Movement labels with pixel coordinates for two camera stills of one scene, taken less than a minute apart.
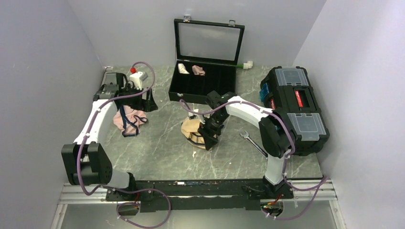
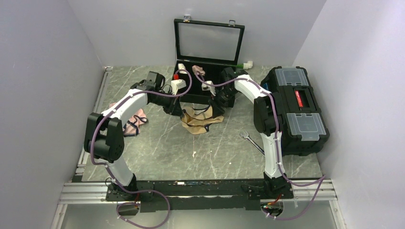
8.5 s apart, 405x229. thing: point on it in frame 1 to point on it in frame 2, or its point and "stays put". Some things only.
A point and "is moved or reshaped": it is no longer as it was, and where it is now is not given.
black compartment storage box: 207,55 stays put
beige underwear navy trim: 189,130 is moved or reshaped
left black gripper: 148,105 to 175,108
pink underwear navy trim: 128,120 stays put
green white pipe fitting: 245,66 stays put
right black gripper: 208,134 to 217,110
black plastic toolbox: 287,91 stays put
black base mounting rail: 183,195 stays put
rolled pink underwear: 198,70 stays put
